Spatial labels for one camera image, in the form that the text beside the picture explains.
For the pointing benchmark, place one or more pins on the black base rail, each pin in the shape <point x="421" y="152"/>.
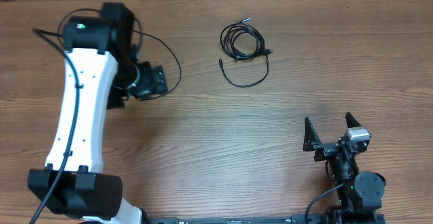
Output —
<point x="294" y="219"/>

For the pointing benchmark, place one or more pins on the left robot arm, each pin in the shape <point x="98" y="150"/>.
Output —
<point x="102" y="71"/>

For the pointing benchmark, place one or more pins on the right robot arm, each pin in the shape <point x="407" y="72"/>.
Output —
<point x="359" y="193"/>

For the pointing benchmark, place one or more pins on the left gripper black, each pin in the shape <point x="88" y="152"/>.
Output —
<point x="148" y="85"/>

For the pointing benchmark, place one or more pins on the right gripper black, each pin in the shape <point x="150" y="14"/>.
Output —
<point x="325" y="149"/>

